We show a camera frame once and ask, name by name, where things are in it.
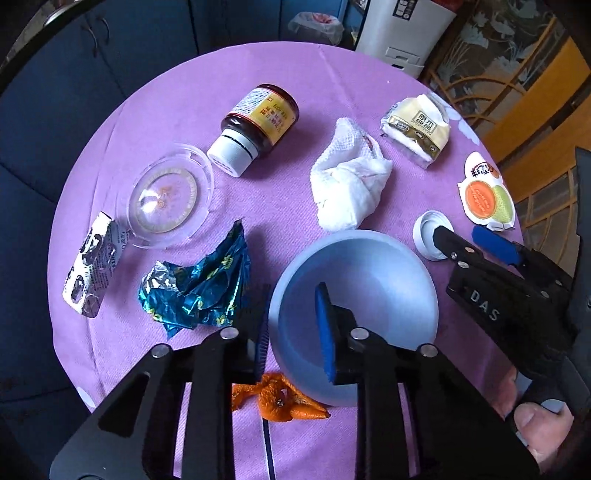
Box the crumpled white tissue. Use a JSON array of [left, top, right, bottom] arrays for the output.
[[310, 117, 394, 232]]

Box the fruit print foil lid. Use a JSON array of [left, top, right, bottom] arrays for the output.
[[457, 151, 517, 232]]

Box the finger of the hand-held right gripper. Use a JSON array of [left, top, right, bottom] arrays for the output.
[[472, 225, 533, 278], [431, 225, 497, 278]]

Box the brown medicine bottle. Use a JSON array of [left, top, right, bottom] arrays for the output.
[[206, 84, 300, 178]]

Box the crumpled blue foil wrapper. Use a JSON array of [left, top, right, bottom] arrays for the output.
[[137, 220, 254, 341]]

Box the silver blister pack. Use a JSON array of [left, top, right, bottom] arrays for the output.
[[62, 212, 132, 319]]

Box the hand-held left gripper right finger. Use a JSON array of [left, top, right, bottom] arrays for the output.
[[314, 281, 541, 480]]

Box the orange peel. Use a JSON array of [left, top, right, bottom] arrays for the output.
[[231, 371, 332, 423]]

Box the cream snack wrapper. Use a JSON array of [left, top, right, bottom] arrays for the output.
[[380, 95, 451, 169]]

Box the wooden etched glass door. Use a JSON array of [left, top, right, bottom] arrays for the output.
[[480, 39, 591, 245], [422, 0, 566, 112]]

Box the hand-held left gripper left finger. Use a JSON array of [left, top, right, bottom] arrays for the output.
[[50, 282, 273, 480]]

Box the grey bin with white bag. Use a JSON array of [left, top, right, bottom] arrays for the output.
[[287, 11, 345, 46]]

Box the white storage cabinet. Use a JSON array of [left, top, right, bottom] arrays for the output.
[[355, 0, 458, 79]]

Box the person's right hand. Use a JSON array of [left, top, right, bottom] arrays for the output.
[[490, 369, 578, 466]]

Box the clear plastic lid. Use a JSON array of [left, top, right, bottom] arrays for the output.
[[116, 144, 215, 250]]

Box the white bottle cap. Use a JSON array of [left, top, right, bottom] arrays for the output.
[[412, 210, 455, 263]]

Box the light blue bowl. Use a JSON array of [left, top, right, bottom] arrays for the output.
[[268, 229, 439, 408]]

